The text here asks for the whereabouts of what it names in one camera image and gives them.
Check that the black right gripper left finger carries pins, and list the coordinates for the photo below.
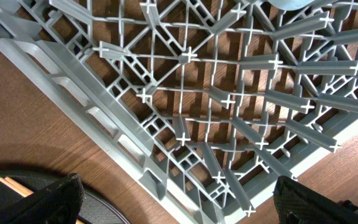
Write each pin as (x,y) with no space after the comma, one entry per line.
(58,202)

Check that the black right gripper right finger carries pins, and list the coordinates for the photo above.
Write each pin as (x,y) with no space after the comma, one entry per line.
(296,203)

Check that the light blue cup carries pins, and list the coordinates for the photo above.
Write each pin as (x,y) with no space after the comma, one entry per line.
(290,5)

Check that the grey dishwasher rack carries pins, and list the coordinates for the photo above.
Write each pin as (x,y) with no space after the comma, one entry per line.
(204,104)

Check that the round black tray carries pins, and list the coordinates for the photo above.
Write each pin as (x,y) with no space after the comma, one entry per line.
(95,208)

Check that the wooden chopstick left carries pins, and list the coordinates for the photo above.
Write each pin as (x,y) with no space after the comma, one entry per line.
(59,202)

